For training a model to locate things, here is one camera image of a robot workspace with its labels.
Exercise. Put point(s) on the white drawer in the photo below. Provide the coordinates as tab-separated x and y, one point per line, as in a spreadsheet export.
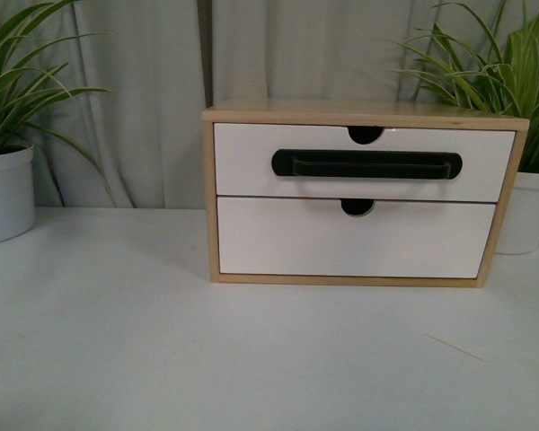
315	237
243	154

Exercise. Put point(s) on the grey backdrop curtain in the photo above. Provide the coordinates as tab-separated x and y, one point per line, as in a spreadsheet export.
149	68

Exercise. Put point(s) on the left white plant pot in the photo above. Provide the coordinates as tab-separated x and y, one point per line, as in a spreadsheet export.
17	205

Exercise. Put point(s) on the right green spider plant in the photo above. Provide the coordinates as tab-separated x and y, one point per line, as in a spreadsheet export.
502	77

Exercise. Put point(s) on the green spider plant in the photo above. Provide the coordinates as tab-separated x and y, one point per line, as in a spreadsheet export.
502	77
26	88

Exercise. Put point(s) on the left green spider plant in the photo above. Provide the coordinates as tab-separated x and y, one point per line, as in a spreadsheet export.
26	88

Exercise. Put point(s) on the wooden two-drawer cabinet frame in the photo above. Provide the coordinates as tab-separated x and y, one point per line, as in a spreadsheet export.
365	121

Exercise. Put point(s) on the black drawer handle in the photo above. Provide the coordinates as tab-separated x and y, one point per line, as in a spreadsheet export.
392	165

